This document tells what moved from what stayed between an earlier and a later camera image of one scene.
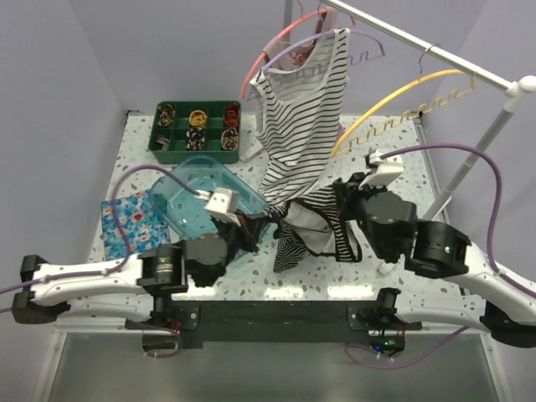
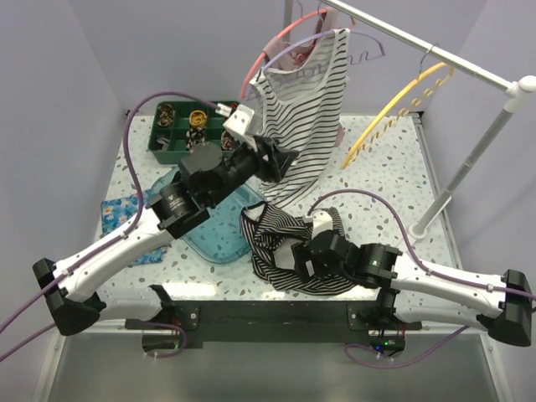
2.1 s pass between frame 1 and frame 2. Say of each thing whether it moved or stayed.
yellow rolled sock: stayed
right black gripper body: moved
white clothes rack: stayed
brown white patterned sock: stayed
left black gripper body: moved
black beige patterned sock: stayed
